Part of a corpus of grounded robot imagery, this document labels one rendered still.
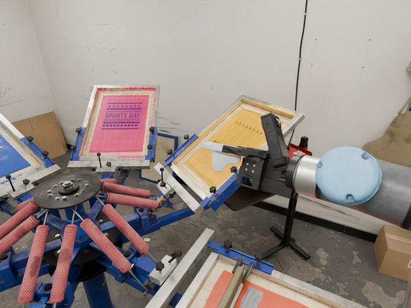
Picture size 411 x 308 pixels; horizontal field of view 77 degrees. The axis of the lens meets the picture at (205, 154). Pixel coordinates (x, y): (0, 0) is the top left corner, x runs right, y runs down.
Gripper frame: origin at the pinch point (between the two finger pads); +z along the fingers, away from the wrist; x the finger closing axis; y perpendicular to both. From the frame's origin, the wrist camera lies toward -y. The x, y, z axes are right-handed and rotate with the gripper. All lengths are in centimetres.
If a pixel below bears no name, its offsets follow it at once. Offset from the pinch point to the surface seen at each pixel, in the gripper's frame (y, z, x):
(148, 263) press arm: 62, 46, 30
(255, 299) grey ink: 64, 2, 54
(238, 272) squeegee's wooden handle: 55, 10, 50
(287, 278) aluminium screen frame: 56, -6, 67
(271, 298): 63, -3, 59
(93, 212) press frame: 58, 103, 34
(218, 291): 67, 17, 47
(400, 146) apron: -22, -32, 225
